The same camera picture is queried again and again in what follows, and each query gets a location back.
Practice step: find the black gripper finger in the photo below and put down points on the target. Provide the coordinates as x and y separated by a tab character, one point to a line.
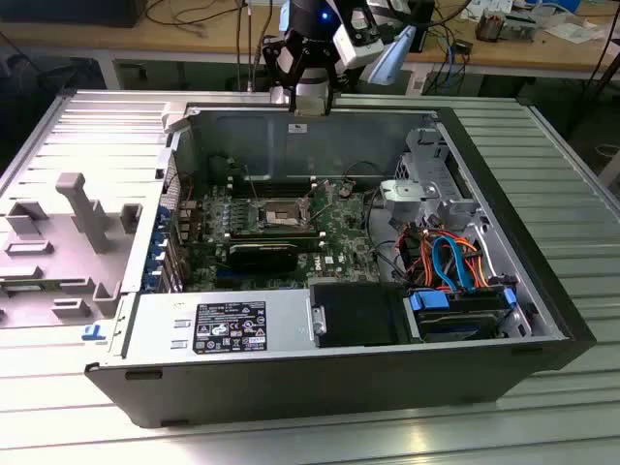
271	53
331	72

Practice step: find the silver CPU green substrate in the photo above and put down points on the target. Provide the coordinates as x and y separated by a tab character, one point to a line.
311	107

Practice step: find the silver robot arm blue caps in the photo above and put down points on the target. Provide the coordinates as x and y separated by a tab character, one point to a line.
392	58

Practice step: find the RAM slot with white clips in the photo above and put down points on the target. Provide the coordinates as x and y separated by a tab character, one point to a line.
281	179
281	188
276	233

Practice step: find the CPU socket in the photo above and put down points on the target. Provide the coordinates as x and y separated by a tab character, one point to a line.
281	218

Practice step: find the white label sticker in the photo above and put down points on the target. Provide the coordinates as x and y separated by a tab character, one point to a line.
298	128

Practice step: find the tall black device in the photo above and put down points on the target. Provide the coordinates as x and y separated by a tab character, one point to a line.
425	29

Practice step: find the round coin cell battery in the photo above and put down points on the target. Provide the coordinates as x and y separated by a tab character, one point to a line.
345	190

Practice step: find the silver metal drive cage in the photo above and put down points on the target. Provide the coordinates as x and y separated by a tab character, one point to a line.
426	155

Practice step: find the small black box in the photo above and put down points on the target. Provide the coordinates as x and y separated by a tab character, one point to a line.
462	46

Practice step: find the brown transformer device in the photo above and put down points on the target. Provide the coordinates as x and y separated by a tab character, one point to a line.
489	26

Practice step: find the green motherboard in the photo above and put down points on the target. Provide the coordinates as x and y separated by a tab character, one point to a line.
339	242

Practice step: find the grey metal device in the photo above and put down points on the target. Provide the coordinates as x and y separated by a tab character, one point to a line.
520	29

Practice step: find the blue card retention latch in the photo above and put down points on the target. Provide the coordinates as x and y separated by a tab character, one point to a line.
157	247
164	217
152	278

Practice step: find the wooden desk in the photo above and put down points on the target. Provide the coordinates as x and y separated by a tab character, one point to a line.
72	38

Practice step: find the large black box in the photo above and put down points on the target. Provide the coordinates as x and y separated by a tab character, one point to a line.
68	12

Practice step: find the white papers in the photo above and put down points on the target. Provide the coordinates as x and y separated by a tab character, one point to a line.
571	31

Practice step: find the black drive bay box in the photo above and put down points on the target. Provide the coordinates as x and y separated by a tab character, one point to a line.
358	315

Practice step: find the black label sticker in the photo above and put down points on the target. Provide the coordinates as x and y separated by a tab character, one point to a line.
230	327

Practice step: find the hard disk in blue carrier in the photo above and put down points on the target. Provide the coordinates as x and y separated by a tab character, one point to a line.
455	329

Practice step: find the silver power supply unit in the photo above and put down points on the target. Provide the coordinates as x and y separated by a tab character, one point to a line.
155	319

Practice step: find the grey plastic parts rack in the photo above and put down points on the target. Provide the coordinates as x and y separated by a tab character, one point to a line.
63	271

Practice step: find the black open PC case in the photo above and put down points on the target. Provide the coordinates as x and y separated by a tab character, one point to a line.
290	387

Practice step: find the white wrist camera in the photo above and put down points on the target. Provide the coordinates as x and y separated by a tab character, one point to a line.
353	46

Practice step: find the silver bracket with green dot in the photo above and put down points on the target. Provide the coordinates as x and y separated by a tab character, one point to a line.
402	194

